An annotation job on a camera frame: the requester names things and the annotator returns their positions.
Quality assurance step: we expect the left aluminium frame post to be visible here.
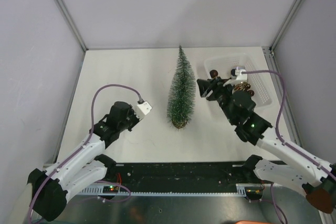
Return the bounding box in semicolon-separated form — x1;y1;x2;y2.
54;0;88;53

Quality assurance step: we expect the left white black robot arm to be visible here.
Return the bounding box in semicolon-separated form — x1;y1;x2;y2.
27;101;152;221

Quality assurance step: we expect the right aluminium frame post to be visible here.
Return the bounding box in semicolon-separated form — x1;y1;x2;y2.
269;0;305;52

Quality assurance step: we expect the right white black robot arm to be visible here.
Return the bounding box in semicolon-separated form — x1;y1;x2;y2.
197;78;335;214

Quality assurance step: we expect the small green bottlebrush christmas tree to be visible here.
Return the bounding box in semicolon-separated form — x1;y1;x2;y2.
166;46;196;130

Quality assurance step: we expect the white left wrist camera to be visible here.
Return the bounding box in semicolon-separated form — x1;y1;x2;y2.
134;101;152;120

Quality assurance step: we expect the pine cone ornament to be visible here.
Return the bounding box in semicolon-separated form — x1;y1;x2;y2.
234;82;251;92

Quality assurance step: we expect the dark brown bauble top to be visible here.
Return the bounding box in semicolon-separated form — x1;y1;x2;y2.
209;69;218;79

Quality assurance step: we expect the white perforated plastic basket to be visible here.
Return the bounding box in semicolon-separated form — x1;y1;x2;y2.
204;53;273;108

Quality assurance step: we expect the aluminium frame post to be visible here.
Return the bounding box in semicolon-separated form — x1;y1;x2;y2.
54;0;88;53
269;0;305;52

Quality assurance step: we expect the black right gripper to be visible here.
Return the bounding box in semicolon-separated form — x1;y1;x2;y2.
196;77;237;124

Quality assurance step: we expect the small dark brown bauble right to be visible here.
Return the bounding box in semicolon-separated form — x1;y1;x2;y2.
248;90;255;97

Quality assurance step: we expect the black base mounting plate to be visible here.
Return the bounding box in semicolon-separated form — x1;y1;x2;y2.
102;162;269;189

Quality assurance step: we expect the white slotted cable duct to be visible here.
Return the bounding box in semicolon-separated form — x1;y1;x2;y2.
78;184;264;197

